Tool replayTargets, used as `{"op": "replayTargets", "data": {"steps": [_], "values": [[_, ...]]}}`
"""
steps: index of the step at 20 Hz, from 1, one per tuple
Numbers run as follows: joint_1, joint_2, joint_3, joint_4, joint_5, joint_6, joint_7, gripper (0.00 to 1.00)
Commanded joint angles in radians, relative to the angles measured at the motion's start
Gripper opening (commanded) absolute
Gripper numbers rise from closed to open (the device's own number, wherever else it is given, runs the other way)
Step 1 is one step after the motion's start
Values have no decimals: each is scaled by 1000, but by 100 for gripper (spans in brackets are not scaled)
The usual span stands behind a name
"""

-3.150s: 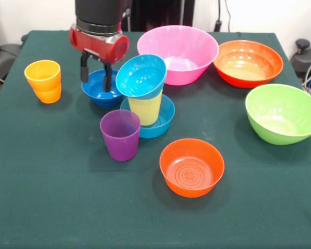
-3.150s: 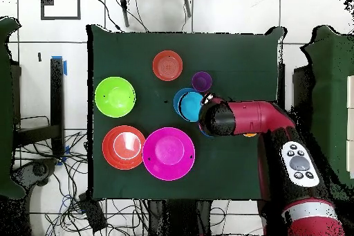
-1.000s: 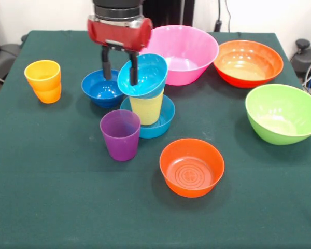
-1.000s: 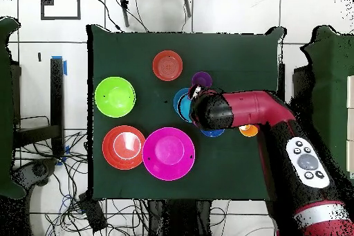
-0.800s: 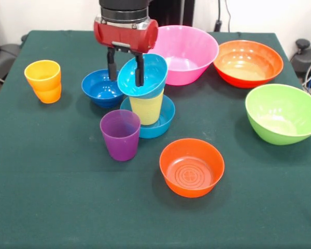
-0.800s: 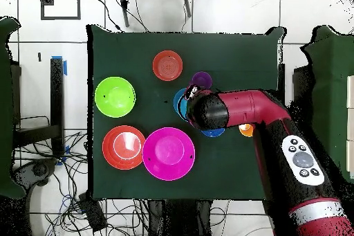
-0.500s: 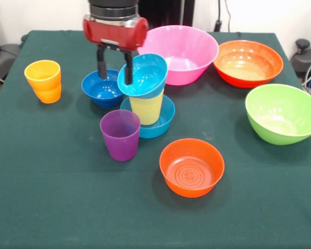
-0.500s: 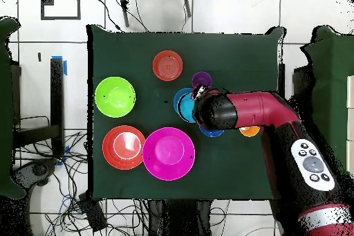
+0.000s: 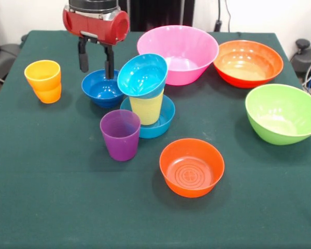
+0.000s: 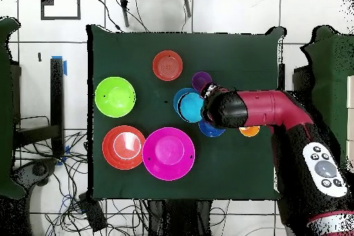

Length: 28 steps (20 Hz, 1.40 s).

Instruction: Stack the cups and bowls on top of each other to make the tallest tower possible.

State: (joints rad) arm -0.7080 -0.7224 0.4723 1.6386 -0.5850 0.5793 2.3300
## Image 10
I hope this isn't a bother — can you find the purple plastic cup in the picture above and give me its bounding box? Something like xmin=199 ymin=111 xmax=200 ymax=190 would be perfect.
xmin=191 ymin=71 xmax=213 ymax=93

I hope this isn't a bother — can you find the small cyan bowl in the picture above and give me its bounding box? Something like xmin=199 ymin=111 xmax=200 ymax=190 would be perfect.
xmin=178 ymin=91 xmax=205 ymax=124

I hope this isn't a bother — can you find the medium blue bowl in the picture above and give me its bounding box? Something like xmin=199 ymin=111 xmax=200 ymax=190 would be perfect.
xmin=173 ymin=87 xmax=201 ymax=118

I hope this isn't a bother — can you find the small dark blue bowl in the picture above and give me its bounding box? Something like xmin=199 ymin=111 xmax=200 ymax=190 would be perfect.
xmin=198 ymin=118 xmax=227 ymax=138

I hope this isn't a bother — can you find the small orange bowl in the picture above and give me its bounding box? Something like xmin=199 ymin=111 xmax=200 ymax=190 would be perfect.
xmin=152 ymin=50 xmax=184 ymax=82

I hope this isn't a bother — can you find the large pink bowl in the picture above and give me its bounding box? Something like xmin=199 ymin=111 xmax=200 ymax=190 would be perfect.
xmin=142 ymin=127 xmax=196 ymax=181

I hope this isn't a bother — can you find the dark green table cloth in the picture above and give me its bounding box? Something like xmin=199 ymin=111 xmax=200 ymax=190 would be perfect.
xmin=86 ymin=24 xmax=287 ymax=202

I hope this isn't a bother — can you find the orange plastic cup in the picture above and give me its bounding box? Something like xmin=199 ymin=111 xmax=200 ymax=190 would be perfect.
xmin=239 ymin=125 xmax=261 ymax=138

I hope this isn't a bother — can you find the large lime green bowl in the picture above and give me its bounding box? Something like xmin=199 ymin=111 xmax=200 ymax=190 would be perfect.
xmin=94 ymin=76 xmax=137 ymax=118

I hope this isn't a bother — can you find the large red-orange bowl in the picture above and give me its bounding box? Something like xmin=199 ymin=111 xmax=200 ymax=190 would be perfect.
xmin=102 ymin=125 xmax=147 ymax=171

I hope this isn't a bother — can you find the green covered side table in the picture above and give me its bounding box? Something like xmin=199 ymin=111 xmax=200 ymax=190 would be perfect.
xmin=299 ymin=24 xmax=354 ymax=170
xmin=0 ymin=16 xmax=27 ymax=200

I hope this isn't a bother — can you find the blue tape strip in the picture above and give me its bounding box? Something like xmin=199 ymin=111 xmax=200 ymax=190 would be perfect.
xmin=51 ymin=55 xmax=68 ymax=76

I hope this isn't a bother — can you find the black metal stand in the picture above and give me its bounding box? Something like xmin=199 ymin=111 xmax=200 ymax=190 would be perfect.
xmin=12 ymin=56 xmax=66 ymax=161

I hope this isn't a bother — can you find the black power strip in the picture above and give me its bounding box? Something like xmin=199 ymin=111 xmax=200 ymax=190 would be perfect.
xmin=78 ymin=192 xmax=108 ymax=233

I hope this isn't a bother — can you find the grey chair base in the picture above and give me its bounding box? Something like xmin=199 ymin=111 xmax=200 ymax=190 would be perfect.
xmin=10 ymin=158 xmax=59 ymax=190

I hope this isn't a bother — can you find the black floor cable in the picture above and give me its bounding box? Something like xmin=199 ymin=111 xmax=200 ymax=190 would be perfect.
xmin=92 ymin=0 xmax=123 ymax=32

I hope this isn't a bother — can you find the tangle of floor cables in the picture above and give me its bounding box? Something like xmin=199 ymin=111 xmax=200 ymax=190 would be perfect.
xmin=13 ymin=130 xmax=150 ymax=236

